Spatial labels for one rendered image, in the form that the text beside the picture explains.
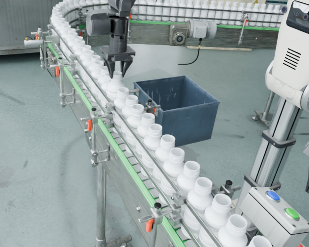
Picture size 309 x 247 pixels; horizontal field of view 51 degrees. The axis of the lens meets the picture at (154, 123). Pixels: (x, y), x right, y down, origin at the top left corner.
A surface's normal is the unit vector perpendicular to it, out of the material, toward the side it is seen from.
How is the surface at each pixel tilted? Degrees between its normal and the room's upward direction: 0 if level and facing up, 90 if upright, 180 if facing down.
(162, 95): 90
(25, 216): 0
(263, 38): 91
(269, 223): 70
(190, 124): 90
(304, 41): 90
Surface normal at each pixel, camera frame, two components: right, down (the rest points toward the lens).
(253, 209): -0.80, -0.12
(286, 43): -0.88, 0.18
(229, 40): 0.16, 0.54
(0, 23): 0.42, 0.52
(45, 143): 0.10, -0.84
